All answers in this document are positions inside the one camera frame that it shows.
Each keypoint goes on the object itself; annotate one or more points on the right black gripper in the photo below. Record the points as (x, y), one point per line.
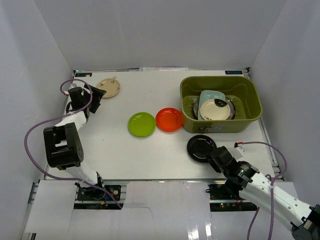
(214, 165)

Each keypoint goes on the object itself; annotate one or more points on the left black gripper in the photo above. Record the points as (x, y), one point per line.
(92, 97)

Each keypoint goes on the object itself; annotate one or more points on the beige plate with small marks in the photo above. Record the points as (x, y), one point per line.
(111, 86)

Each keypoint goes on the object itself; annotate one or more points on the glossy black plate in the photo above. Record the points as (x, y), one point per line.
(199, 148)

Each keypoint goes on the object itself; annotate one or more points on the cream plate with black spot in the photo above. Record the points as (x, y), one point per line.
(215, 110)

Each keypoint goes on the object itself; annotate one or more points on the lime green plate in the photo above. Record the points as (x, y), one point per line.
(141, 124)

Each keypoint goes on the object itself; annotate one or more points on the grey reindeer pattern plate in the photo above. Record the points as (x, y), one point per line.
(229, 102)

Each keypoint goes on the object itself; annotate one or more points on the light blue rectangular dish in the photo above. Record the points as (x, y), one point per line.
(207, 95)

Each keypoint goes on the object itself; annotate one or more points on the orange plate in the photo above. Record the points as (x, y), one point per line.
(169, 119)

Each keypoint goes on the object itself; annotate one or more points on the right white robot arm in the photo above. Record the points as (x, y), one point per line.
(247, 182)

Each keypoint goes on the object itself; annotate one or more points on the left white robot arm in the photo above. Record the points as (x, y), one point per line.
(64, 150)

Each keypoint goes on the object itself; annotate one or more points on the olive green plastic bin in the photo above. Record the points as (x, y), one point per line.
(239, 89)

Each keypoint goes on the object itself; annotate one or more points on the left blue corner label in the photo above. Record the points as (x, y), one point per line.
(82, 74)

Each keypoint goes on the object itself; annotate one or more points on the blue corner label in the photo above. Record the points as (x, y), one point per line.
(82, 74)
(233, 72)

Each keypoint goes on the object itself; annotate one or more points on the right blue corner label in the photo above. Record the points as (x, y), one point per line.
(233, 72)

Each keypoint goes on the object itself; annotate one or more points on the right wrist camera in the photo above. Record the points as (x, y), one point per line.
(239, 150)

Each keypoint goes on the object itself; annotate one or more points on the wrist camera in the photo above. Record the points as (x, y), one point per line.
(71, 86)
(239, 150)

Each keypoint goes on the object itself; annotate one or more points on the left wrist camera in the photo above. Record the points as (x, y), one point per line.
(71, 86)

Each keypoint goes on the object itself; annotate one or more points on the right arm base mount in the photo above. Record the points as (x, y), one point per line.
(220, 200)

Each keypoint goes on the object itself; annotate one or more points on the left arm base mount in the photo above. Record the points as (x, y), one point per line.
(98, 195)

